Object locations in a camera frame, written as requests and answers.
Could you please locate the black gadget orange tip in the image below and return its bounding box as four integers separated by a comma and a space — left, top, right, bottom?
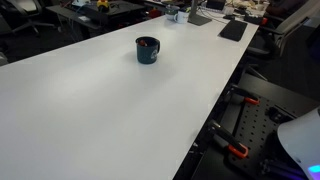
243, 13, 269, 26

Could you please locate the black clamp orange handle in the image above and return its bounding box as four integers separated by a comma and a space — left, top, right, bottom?
207, 119, 250, 160
223, 83, 261, 106

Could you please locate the small red object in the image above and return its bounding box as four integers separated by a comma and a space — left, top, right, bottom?
147, 8, 163, 19

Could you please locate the black office chair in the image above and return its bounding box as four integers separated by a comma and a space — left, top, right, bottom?
0, 0, 57, 36

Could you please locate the grey office chair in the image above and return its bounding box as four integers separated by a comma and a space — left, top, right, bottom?
245, 0, 320, 62

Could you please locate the grey monitor stand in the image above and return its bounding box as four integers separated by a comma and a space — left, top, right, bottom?
187, 0, 213, 27

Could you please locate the dark teal enamel mug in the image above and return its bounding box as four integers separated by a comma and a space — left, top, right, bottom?
135, 36, 161, 65

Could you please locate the black robot mount table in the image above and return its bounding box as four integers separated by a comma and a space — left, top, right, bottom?
191, 72, 320, 180

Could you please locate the black mounting bracket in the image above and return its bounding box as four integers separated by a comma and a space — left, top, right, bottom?
266, 106, 294, 124

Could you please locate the yellow red toy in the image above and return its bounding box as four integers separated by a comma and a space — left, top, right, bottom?
96, 0, 111, 13

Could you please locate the black perforated mounting board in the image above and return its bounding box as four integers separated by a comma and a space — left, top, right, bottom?
227, 94, 298, 180

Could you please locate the white ceramic mug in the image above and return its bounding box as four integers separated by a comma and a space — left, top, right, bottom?
173, 10, 190, 25

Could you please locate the small white cup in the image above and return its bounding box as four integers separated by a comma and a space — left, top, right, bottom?
223, 5, 235, 16

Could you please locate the black background desk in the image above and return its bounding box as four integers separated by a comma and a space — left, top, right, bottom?
45, 0, 146, 41

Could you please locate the black keyboard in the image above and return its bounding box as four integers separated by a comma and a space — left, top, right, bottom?
218, 19, 249, 43

